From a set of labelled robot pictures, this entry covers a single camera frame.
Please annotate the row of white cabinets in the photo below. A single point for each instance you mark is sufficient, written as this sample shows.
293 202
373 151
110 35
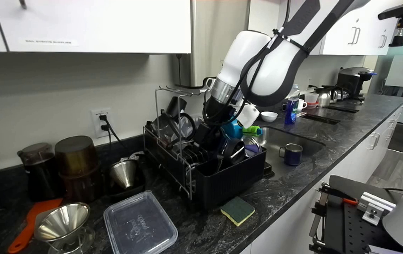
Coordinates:
367 28
328 197

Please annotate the black cup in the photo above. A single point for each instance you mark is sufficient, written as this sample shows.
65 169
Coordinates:
176 106

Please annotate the dark brown coffee grinder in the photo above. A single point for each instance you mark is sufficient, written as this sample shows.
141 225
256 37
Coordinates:
39 173

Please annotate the aluminium bracket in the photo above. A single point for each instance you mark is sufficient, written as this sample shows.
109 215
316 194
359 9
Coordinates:
376 208

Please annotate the orange spatula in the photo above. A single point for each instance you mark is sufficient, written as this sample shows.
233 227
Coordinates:
28 225

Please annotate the steel cone coffee dripper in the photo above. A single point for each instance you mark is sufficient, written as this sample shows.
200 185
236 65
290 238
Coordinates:
62 222

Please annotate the white wall socket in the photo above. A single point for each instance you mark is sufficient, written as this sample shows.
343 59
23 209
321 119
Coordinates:
96 127

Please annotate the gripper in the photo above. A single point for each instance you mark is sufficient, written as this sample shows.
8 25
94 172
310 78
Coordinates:
215 113

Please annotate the black coffee maker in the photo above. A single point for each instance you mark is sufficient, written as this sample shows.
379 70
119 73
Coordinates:
351 81

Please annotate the green and yellow sponge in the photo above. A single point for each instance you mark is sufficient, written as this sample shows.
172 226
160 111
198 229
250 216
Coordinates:
238 210

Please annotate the small white bowl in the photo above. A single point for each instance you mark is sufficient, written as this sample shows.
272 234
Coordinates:
269 116

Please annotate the steel carafe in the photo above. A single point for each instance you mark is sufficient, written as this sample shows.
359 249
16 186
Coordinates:
324 97

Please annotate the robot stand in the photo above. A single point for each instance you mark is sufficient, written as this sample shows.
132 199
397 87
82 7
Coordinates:
349 225

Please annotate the stacked brown canisters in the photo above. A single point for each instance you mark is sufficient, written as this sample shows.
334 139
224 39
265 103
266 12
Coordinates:
78 165

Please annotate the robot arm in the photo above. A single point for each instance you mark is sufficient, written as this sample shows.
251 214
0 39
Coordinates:
258 67

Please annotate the white mug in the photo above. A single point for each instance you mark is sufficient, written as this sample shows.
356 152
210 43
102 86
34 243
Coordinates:
301 104

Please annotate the clear plastic container lid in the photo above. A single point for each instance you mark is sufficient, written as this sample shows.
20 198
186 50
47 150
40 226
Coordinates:
139 224

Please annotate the black round lid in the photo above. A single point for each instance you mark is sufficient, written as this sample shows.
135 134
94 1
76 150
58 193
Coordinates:
234 151

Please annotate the camera on mount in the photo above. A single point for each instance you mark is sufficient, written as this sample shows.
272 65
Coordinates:
401 10

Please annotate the black drip tray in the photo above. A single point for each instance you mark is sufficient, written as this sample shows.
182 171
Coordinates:
319 119
342 107

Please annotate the teal bottle with green cap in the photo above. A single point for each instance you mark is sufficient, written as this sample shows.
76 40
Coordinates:
235 129

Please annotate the row of white lower cabinets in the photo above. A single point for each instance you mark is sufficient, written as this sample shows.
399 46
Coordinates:
328 197

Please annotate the blue soap bottle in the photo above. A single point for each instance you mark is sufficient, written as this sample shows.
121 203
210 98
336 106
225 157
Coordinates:
291 109

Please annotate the blue metal cup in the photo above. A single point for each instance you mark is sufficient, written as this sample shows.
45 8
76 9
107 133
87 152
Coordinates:
293 155

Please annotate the row of white upper cabinets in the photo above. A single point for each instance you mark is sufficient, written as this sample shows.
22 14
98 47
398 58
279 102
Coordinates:
367 28

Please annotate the steel cone filter on holder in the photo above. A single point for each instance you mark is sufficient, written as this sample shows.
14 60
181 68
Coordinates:
124 174

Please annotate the black dish rack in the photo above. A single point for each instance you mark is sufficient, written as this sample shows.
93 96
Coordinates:
229 183

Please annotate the white upper cabinet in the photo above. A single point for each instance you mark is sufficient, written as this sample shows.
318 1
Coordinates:
99 24

